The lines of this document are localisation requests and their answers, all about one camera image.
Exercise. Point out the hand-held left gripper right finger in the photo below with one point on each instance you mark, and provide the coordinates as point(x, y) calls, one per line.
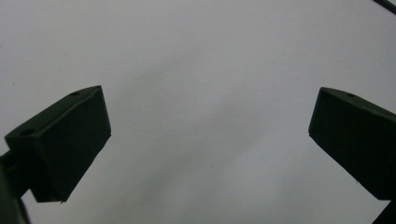
point(358, 137)

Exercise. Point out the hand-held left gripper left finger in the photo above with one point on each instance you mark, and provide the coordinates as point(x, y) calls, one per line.
point(65, 143)

